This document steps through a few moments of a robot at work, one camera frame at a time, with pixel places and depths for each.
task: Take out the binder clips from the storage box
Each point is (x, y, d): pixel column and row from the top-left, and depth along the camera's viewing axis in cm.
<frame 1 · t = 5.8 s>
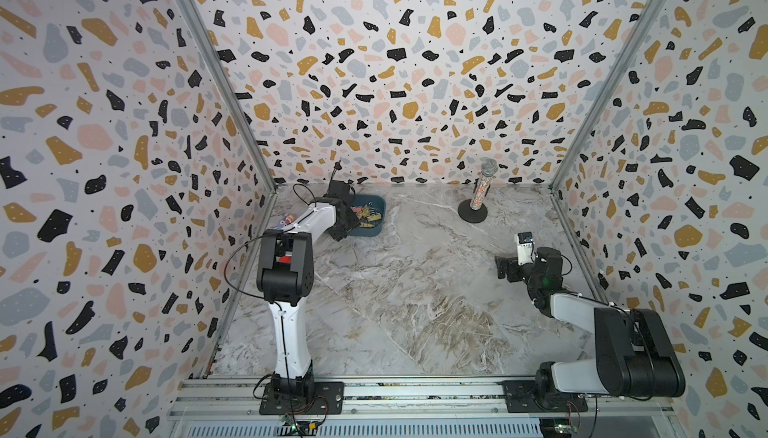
left hand: (356, 225, 103), fingers open
right hand: (513, 254, 93), fingers open
teal plastic storage box: (371, 210, 115), on the table

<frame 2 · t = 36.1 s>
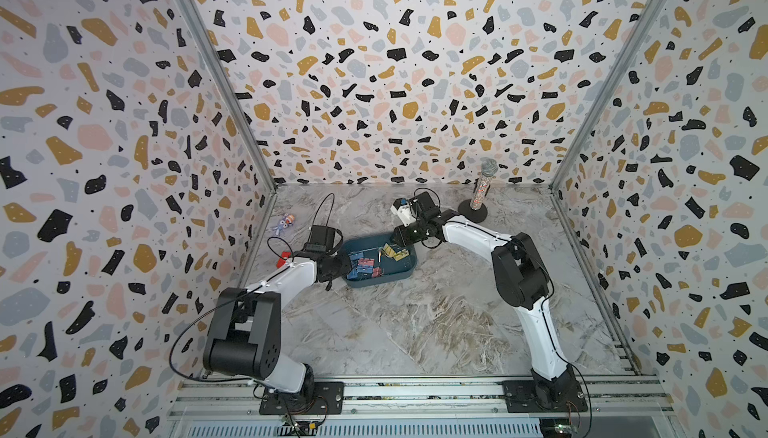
left hand: (349, 263, 93), fingers open
right hand: (392, 238, 98), fingers open
teal plastic storage box: (375, 260, 100), point 2 cm above the table
yellow binder clip: (391, 252, 102), point 2 cm above the table

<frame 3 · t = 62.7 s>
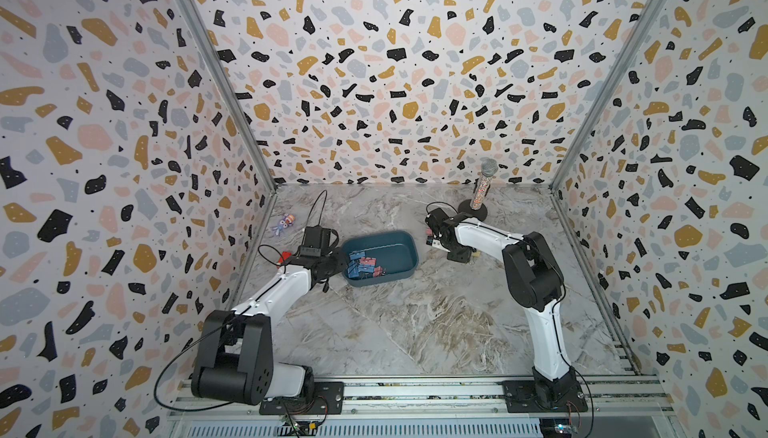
left hand: (345, 258, 90), fingers closed
right hand: (468, 246, 100), fingers closed
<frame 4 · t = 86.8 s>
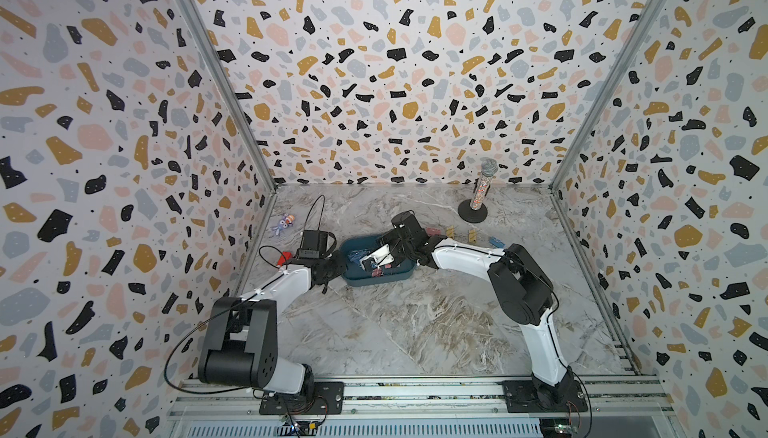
left hand: (347, 262, 92), fingers closed
right hand: (373, 241, 93), fingers closed
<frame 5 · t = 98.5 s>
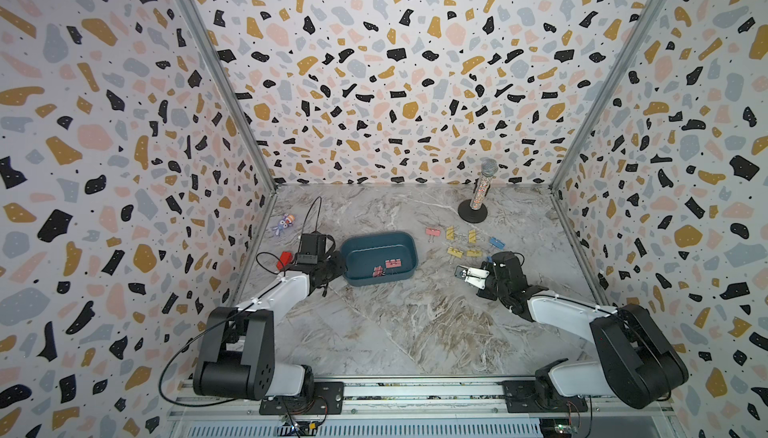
left hand: (346, 261, 92), fingers closed
right hand: (481, 267, 93), fingers closed
pink binder clip: (393, 263, 99), point 3 cm above the table
yellow binder clip 2: (455, 252, 102), point 2 cm above the table
yellow binder clip 3: (474, 253, 102), point 2 cm above the table
